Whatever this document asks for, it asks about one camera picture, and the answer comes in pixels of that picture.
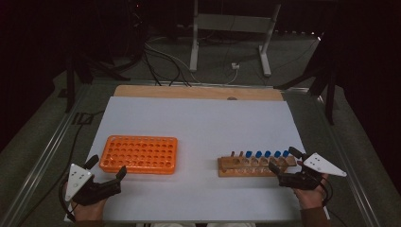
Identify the long black floor cable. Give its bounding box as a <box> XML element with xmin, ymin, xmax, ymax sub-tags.
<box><xmin>17</xmin><ymin>110</ymin><xmax>106</xmax><ymax>227</ymax></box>

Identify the blue capped glass test tube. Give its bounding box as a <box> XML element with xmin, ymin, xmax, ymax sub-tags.
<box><xmin>270</xmin><ymin>149</ymin><xmax>282</xmax><ymax>166</ymax></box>
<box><xmin>252</xmin><ymin>150</ymin><xmax>263</xmax><ymax>168</ymax></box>
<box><xmin>279</xmin><ymin>149</ymin><xmax>290</xmax><ymax>166</ymax></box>
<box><xmin>261</xmin><ymin>149</ymin><xmax>272</xmax><ymax>167</ymax></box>
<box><xmin>242</xmin><ymin>150</ymin><xmax>253</xmax><ymax>168</ymax></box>

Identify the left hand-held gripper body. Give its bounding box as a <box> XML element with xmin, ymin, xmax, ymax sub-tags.
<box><xmin>64</xmin><ymin>163</ymin><xmax>123</xmax><ymax>207</ymax></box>

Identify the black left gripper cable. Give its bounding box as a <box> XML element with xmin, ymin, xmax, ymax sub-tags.
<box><xmin>58</xmin><ymin>176</ymin><xmax>77</xmax><ymax>222</ymax></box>

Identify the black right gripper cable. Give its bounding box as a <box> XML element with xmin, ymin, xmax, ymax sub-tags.
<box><xmin>320</xmin><ymin>178</ymin><xmax>334</xmax><ymax>207</ymax></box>

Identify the black tripod stand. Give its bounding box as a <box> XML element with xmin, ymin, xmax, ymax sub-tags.
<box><xmin>63</xmin><ymin>50</ymin><xmax>131</xmax><ymax>114</ymax></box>
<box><xmin>273</xmin><ymin>31</ymin><xmax>338</xmax><ymax>126</ymax></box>

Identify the wooden test tube rack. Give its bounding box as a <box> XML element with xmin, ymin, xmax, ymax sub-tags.
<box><xmin>217</xmin><ymin>150</ymin><xmax>298</xmax><ymax>178</ymax></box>

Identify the white floor cable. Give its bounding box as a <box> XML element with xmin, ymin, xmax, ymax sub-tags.
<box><xmin>145</xmin><ymin>42</ymin><xmax>239</xmax><ymax>85</ymax></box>

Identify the black floor cable bundle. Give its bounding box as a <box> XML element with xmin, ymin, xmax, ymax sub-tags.
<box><xmin>142</xmin><ymin>46</ymin><xmax>193</xmax><ymax>88</ymax></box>

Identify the orange plastic test tube rack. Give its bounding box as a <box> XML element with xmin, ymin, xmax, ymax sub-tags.
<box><xmin>98</xmin><ymin>134</ymin><xmax>179</xmax><ymax>175</ymax></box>

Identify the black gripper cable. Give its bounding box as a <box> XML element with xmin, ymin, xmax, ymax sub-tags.
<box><xmin>58</xmin><ymin>176</ymin><xmax>77</xmax><ymax>222</ymax></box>
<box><xmin>320</xmin><ymin>178</ymin><xmax>334</xmax><ymax>207</ymax></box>

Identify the person's left hand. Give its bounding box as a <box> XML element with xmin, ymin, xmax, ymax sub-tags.
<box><xmin>62</xmin><ymin>183</ymin><xmax>108</xmax><ymax>222</ymax></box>

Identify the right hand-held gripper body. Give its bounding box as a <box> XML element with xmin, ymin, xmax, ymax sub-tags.
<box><xmin>277</xmin><ymin>152</ymin><xmax>348</xmax><ymax>191</ymax></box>

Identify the person's right hand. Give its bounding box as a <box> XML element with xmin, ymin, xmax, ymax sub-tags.
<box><xmin>292</xmin><ymin>173</ymin><xmax>330</xmax><ymax>211</ymax></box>

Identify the grey metal stand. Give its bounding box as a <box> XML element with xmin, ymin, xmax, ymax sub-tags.
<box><xmin>189</xmin><ymin>0</ymin><xmax>282</xmax><ymax>78</ymax></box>

